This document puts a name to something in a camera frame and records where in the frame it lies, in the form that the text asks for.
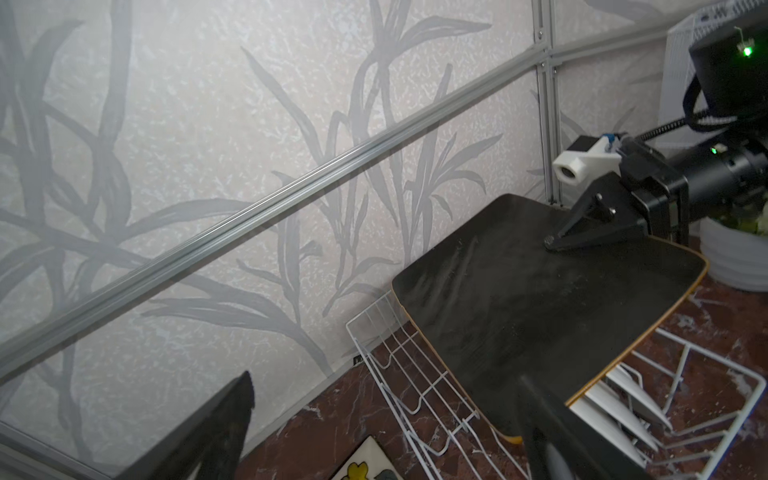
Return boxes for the white round plate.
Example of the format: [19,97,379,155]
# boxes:
[606,366,672,430]
[585,382,658,452]
[570,399,646,467]

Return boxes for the white round plate leftmost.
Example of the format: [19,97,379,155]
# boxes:
[570,399,646,467]

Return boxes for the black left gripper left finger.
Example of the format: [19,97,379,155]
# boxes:
[118,371,255,479]

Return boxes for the white wire dish rack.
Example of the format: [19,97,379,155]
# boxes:
[347,293,767,479]

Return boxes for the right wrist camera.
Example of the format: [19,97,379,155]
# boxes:
[553,134,621,187]

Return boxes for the white ribbed flower pot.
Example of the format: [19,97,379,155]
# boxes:
[700,196,767,293]

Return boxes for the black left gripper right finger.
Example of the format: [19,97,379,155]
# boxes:
[518,376,651,479]

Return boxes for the white mesh wall basket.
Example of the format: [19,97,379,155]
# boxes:
[658,0,766,124]

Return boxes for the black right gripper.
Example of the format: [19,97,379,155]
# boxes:
[544,136,767,251]

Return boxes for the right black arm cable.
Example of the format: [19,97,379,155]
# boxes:
[632,113,697,144]

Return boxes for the black square plate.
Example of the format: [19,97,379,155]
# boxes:
[331,436,403,480]
[392,194,709,443]

